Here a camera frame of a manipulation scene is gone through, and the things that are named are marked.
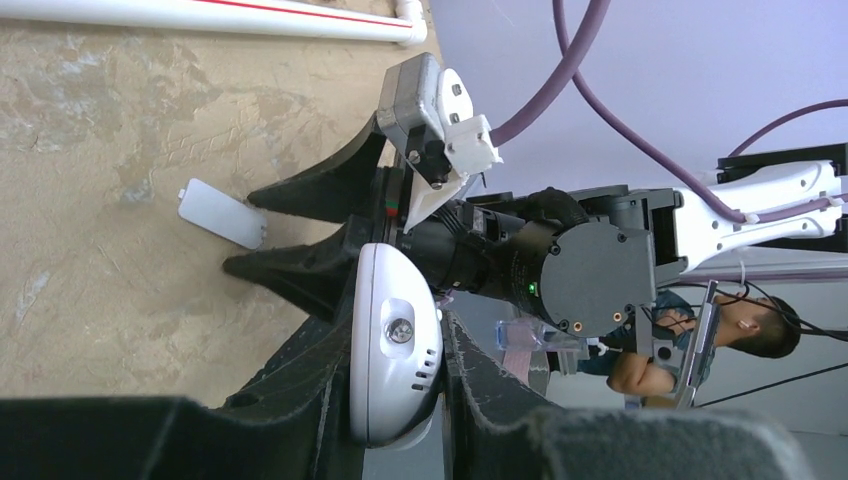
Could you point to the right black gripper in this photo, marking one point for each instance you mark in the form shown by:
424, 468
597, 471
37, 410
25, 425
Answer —
495, 246

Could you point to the white PVC pipe frame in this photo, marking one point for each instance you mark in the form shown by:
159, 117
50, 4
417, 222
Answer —
281, 18

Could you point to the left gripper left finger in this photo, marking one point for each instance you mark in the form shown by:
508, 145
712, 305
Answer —
289, 422

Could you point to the aluminium table frame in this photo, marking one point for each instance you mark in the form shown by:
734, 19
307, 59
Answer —
761, 265

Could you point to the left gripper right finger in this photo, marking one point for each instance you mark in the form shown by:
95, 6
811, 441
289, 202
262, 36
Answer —
496, 427

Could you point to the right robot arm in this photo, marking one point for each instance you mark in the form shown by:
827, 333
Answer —
583, 261

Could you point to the white battery compartment cover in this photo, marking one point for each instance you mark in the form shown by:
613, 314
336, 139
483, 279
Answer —
222, 215

